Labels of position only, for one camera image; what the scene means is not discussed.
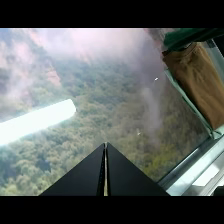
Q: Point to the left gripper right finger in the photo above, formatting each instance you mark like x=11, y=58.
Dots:
x=128, y=178

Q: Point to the silver frame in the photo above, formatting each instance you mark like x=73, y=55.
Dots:
x=200, y=170

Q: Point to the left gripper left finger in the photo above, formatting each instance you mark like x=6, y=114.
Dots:
x=83, y=178

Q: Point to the brown garment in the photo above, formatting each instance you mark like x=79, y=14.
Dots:
x=200, y=83

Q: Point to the dark green garment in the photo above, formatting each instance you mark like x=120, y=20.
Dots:
x=186, y=37

